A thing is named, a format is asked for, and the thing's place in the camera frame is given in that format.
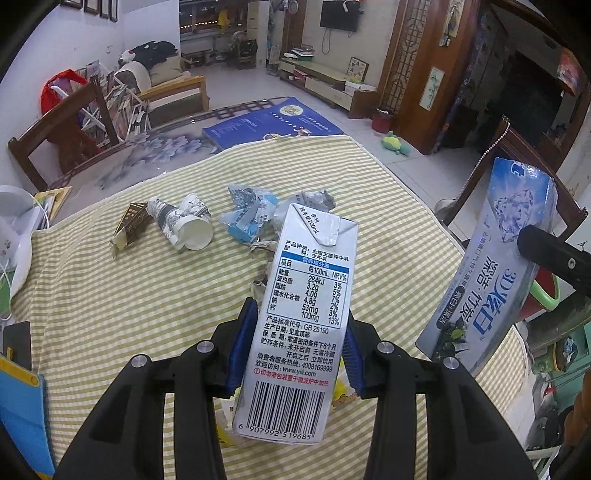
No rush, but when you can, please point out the dark wooden carved chair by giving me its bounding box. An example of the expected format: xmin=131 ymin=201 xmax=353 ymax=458
xmin=435 ymin=116 xmax=588 ymax=241

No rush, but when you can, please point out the low tv cabinet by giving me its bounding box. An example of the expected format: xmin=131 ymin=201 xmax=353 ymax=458
xmin=277 ymin=59 xmax=379 ymax=119

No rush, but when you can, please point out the wooden sofa with cushions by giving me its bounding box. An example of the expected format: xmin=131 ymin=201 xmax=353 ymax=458
xmin=115 ymin=41 xmax=209 ymax=127

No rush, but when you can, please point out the toothpaste box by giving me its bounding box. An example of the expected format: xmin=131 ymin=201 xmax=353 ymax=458
xmin=416 ymin=186 xmax=556 ymax=376

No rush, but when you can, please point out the blue toy organizer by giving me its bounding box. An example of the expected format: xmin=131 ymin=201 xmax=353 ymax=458
xmin=1 ymin=355 xmax=55 ymax=479

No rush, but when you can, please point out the wooden chair near wall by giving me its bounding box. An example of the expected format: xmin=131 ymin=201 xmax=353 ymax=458
xmin=8 ymin=76 xmax=119 ymax=191

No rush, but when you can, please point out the wall mounted television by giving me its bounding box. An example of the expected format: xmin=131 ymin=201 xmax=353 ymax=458
xmin=320 ymin=0 xmax=362 ymax=33

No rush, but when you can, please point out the green plush toy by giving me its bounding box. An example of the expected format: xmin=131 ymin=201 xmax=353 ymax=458
xmin=381 ymin=132 xmax=411 ymax=156

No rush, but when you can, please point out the red bin green rim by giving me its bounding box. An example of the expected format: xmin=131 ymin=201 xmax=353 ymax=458
xmin=518 ymin=267 xmax=560 ymax=320

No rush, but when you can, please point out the white milk carton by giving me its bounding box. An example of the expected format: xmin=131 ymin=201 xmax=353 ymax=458
xmin=232 ymin=203 xmax=358 ymax=444

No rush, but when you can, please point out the brown gold cigarette pack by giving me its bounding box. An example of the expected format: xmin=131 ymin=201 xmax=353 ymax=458
xmin=110 ymin=203 xmax=152 ymax=256

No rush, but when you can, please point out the blue snack bag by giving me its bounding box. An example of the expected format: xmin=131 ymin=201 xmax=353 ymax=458
xmin=219 ymin=185 xmax=280 ymax=244

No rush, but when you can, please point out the small red floor bin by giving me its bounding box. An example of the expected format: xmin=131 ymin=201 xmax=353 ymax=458
xmin=370 ymin=107 xmax=396 ymax=134

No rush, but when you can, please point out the blue printed board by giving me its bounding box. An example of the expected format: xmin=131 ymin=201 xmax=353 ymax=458
xmin=204 ymin=97 xmax=342 ymax=150

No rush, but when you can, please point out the red bag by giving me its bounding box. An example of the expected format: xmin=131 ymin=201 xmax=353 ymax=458
xmin=40 ymin=69 xmax=88 ymax=114

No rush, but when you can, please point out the magazine rack with books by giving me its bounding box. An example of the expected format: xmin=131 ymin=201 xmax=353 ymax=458
xmin=76 ymin=61 xmax=151 ymax=145

